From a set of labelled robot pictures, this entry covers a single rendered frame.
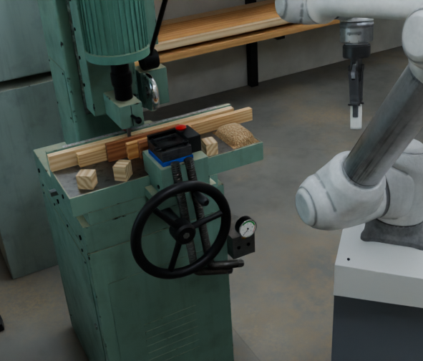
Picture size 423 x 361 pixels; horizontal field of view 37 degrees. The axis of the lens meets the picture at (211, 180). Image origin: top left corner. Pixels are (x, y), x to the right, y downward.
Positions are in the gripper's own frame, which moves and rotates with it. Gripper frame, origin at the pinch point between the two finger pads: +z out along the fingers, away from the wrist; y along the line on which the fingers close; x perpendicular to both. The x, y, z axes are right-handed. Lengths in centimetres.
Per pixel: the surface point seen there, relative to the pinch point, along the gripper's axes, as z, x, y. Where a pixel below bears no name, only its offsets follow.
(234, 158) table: 11.4, -34.2, 8.3
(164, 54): -4, -141, -172
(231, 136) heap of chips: 5.4, -35.8, 5.2
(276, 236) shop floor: 76, -52, -95
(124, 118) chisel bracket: -4, -60, 25
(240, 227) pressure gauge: 32.3, -32.6, 9.8
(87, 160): 8, -72, 28
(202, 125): 3.1, -46.7, 1.3
